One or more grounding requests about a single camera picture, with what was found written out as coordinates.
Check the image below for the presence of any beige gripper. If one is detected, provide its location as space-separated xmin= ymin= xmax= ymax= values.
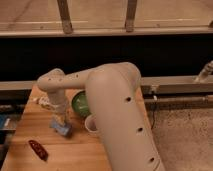
xmin=50 ymin=97 xmax=68 ymax=124

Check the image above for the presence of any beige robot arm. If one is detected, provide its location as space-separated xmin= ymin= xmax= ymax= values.
xmin=37 ymin=62 xmax=165 ymax=171

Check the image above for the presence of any white crumpled item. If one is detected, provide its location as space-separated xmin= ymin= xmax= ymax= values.
xmin=33 ymin=96 xmax=50 ymax=109

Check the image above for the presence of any green bowl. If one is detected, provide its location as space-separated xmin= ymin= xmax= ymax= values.
xmin=71 ymin=91 xmax=91 ymax=118

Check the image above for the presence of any white cup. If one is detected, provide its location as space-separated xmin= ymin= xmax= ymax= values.
xmin=84 ymin=115 xmax=98 ymax=134

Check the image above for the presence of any red chili pepper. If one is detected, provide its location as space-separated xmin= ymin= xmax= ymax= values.
xmin=28 ymin=140 xmax=48 ymax=161

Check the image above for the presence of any grey pipe right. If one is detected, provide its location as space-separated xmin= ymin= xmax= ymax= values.
xmin=144 ymin=95 xmax=213 ymax=103

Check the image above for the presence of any metal rail behind table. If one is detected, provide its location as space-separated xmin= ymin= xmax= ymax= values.
xmin=0 ymin=75 xmax=213 ymax=94

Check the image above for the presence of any left metal frame leg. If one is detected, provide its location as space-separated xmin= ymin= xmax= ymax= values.
xmin=57 ymin=0 xmax=73 ymax=34

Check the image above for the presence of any metal frame leg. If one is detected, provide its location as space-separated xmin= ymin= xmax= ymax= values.
xmin=125 ymin=0 xmax=137 ymax=32
xmin=57 ymin=0 xmax=73 ymax=34

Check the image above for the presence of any right metal frame leg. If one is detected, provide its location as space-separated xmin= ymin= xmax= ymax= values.
xmin=125 ymin=0 xmax=137 ymax=32

